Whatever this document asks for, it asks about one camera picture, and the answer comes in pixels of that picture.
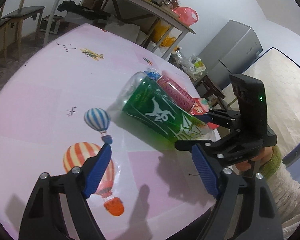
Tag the green clear plastic bottle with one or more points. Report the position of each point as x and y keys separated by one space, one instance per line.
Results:
x=144 y=100

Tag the right forearm white sleeve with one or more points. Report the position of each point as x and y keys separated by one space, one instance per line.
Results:
x=285 y=190

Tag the dark wooden stool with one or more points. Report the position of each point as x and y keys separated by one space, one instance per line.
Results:
x=211 y=89

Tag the yellow plastic bag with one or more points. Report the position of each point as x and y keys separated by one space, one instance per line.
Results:
x=160 y=29

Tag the grey refrigerator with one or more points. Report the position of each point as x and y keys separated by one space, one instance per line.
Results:
x=231 y=51

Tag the red drink can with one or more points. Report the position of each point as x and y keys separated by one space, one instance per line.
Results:
x=176 y=92

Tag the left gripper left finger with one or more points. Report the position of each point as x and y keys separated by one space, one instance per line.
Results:
x=43 y=217

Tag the red snack bag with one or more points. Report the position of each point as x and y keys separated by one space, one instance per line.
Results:
x=200 y=108

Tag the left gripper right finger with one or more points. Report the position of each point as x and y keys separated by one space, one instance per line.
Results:
x=258 y=217

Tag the blue candy wrapper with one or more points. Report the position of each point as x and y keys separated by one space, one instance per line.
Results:
x=152 y=73

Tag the black bench chair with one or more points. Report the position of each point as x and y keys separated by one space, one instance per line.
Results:
x=17 y=18

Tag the red plastic bag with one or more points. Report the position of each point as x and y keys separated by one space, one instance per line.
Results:
x=187 y=15

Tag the right hand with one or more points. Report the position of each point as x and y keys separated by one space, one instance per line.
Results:
x=257 y=158

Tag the white mattress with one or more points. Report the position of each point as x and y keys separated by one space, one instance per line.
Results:
x=281 y=78

